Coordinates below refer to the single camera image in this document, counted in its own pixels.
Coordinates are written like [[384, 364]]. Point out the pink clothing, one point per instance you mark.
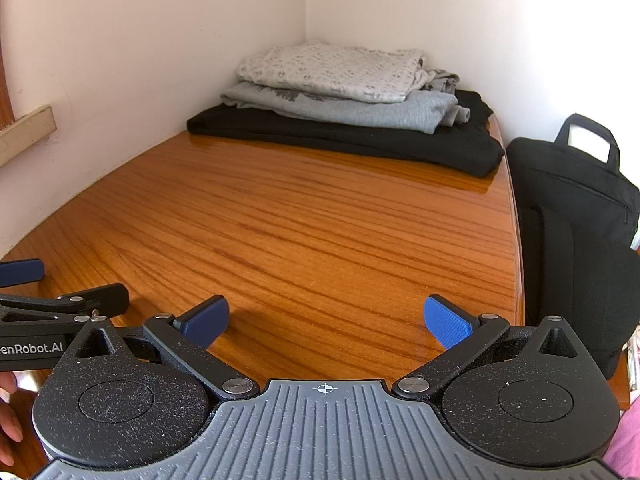
[[627, 445]]

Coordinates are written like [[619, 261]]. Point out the wooden window frame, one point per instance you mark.
[[6, 90]]

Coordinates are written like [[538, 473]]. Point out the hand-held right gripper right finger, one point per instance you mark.
[[447, 322]]

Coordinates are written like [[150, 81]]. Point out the grey printed sweatshirt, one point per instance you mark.
[[375, 110]]

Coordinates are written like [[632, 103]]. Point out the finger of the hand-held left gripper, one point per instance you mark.
[[100, 300], [20, 272]]

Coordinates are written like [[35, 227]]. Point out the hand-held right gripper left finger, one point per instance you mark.
[[205, 320]]

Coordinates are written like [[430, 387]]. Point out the black folded garment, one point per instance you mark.
[[350, 140]]

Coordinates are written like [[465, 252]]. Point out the white patterned pajama shirt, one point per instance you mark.
[[330, 67]]

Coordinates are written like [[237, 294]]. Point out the person's left hand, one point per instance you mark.
[[9, 420]]

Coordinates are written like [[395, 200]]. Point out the black laptop bag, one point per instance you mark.
[[570, 220]]

